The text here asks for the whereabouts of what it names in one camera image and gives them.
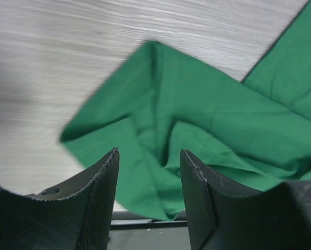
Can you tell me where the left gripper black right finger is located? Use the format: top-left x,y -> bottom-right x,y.
180,150 -> 311,250

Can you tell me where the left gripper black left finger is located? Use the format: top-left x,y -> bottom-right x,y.
0,148 -> 119,249

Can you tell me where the green t-shirt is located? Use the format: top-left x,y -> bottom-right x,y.
60,1 -> 311,220

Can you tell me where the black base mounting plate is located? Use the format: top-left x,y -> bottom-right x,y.
107,211 -> 190,250

